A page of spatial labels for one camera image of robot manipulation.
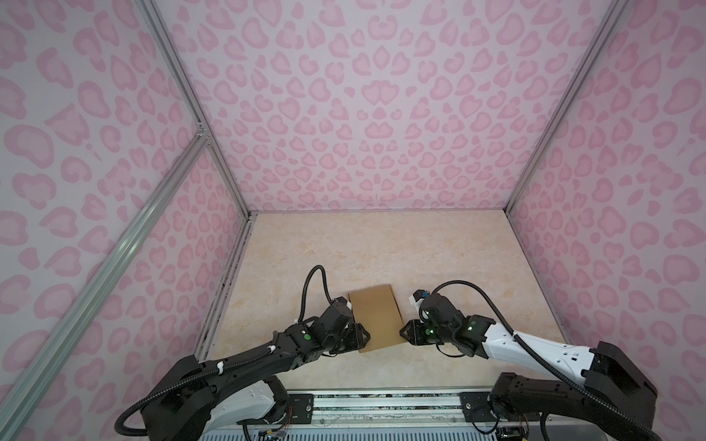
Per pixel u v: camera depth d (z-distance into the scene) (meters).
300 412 0.73
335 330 0.63
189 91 0.82
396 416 0.72
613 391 0.41
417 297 0.77
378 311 0.86
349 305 0.80
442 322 0.64
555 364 0.46
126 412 0.38
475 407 0.73
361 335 0.75
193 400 0.41
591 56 0.76
